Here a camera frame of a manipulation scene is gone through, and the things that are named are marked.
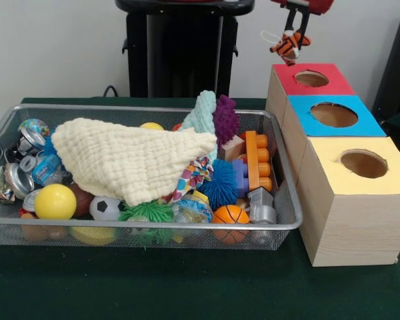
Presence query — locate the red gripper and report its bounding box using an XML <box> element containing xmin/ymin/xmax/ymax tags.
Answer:
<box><xmin>270</xmin><ymin>0</ymin><xmax>336</xmax><ymax>36</ymax></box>

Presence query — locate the tiger plush toy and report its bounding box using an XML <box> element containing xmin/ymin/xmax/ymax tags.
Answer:
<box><xmin>260</xmin><ymin>29</ymin><xmax>312</xmax><ymax>67</ymax></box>

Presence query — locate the cream waffle cloth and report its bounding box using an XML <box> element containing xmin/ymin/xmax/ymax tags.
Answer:
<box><xmin>51</xmin><ymin>117</ymin><xmax>218</xmax><ymax>206</ymax></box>

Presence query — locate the wooden box with three holes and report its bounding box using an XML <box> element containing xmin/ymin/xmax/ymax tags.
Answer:
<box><xmin>265</xmin><ymin>63</ymin><xmax>400</xmax><ymax>267</ymax></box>

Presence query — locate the clear mesh bin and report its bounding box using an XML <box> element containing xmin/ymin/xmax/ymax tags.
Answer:
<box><xmin>0</xmin><ymin>103</ymin><xmax>303</xmax><ymax>251</ymax></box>

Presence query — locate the black chair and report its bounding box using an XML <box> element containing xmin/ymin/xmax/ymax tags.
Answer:
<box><xmin>371</xmin><ymin>5</ymin><xmax>400</xmax><ymax>117</ymax></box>

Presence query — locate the purple spiky toy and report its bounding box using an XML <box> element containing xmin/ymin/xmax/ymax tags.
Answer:
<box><xmin>213</xmin><ymin>95</ymin><xmax>240</xmax><ymax>146</ymax></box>

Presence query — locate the light teal waffle cloth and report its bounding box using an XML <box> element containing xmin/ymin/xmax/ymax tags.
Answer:
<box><xmin>181</xmin><ymin>89</ymin><xmax>217</xmax><ymax>133</ymax></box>

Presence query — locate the orange building block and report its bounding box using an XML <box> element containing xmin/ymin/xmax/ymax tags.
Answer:
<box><xmin>245</xmin><ymin>131</ymin><xmax>273</xmax><ymax>193</ymax></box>

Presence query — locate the blue spiky ball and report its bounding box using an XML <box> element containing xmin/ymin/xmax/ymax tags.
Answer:
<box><xmin>198</xmin><ymin>159</ymin><xmax>238</xmax><ymax>211</ymax></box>

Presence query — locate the orange toy basketball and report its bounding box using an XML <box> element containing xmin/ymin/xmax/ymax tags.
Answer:
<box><xmin>212</xmin><ymin>205</ymin><xmax>251</xmax><ymax>225</ymax></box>

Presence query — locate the green spiky ball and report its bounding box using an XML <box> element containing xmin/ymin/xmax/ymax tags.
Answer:
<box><xmin>117</xmin><ymin>201</ymin><xmax>174</xmax><ymax>223</ymax></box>

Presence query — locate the small soccer ball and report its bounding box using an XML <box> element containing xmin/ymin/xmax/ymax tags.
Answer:
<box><xmin>89</xmin><ymin>195</ymin><xmax>125</xmax><ymax>221</ymax></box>

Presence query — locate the large yellow ball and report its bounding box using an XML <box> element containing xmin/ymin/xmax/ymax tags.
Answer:
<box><xmin>34</xmin><ymin>183</ymin><xmax>77</xmax><ymax>220</ymax></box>

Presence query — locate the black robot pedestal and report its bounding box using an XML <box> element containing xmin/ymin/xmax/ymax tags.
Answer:
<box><xmin>115</xmin><ymin>0</ymin><xmax>256</xmax><ymax>99</ymax></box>

